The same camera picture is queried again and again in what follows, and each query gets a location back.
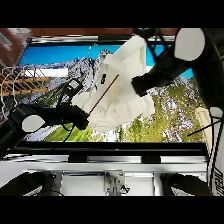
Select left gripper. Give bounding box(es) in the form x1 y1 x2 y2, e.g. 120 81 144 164
68 104 91 131

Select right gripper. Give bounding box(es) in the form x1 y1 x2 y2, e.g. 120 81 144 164
131 70 168 98

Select white shirt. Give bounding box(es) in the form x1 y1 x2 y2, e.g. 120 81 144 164
71 34 156 134

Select black cable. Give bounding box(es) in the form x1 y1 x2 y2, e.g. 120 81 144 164
56 95 77 143
186 119 223 138

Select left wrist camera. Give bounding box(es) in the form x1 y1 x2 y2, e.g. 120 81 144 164
60 77 86 102

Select silver frame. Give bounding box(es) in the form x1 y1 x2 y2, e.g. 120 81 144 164
0 152 224 197

